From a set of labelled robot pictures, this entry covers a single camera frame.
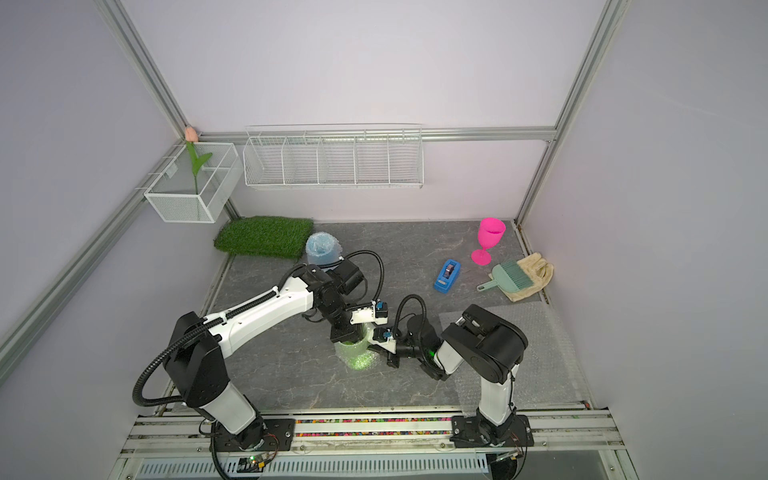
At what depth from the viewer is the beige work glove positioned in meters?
1.01

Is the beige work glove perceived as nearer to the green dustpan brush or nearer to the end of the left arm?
the green dustpan brush

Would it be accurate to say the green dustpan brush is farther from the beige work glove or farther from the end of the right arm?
the end of the right arm

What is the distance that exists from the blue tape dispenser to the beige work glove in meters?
0.18

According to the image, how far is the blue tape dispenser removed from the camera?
3.32ft

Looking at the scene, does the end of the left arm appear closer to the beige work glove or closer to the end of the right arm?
the end of the right arm

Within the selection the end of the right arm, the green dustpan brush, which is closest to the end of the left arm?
the end of the right arm
